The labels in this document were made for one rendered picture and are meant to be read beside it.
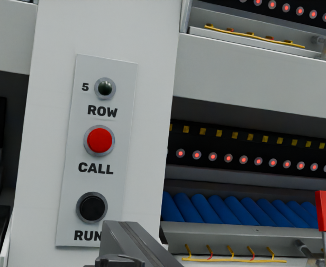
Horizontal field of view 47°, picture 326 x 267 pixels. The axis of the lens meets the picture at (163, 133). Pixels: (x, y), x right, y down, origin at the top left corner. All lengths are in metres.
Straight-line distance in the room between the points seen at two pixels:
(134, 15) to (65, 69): 0.06
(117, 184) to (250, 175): 0.26
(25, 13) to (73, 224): 0.14
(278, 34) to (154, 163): 0.20
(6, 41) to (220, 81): 0.15
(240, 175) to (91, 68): 0.27
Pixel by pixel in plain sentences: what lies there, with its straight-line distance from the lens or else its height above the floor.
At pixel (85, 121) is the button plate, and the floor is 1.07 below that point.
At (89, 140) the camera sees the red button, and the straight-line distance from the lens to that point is 0.24.
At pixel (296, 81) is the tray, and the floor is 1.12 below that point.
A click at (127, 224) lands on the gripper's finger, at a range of 0.16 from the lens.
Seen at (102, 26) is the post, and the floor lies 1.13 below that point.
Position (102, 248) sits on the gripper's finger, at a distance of 0.16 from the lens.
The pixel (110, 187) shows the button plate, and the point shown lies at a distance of 0.25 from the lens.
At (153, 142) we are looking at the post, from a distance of 0.25.
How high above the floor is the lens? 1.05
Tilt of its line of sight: 3 degrees up
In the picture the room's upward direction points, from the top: 6 degrees clockwise
